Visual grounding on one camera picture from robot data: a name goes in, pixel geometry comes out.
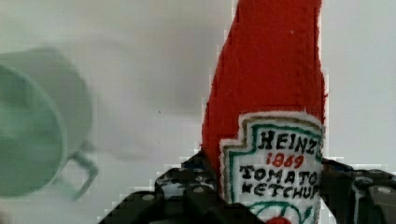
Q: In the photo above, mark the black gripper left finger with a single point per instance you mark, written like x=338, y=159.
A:
x=184, y=195

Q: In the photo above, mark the red plush ketchup bottle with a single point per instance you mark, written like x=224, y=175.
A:
x=264, y=120

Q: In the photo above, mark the green plastic mug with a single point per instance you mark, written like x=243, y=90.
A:
x=46, y=116

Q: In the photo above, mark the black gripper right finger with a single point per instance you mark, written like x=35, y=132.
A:
x=357, y=196

